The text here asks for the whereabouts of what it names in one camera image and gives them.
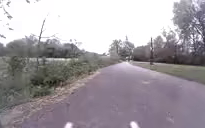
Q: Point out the row of trees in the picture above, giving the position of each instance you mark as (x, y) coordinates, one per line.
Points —
(186, 40)

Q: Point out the distant cluster of trees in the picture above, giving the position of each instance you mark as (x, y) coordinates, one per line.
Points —
(121, 50)

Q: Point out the grey asphalt path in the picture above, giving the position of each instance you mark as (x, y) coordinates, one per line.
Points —
(123, 96)

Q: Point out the mown grass strip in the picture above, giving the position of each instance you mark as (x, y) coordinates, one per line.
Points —
(186, 71)

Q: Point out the wild bushes beside path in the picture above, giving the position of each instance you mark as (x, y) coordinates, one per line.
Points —
(40, 75)

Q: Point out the bare thin tree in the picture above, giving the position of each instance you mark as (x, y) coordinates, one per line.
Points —
(40, 36)

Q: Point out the distant tree line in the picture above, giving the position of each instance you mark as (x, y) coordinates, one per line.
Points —
(33, 48)

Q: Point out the dark pole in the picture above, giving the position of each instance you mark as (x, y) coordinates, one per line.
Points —
(151, 51)

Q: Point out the dry leaf litter verge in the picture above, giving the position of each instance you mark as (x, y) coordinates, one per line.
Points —
(33, 106)

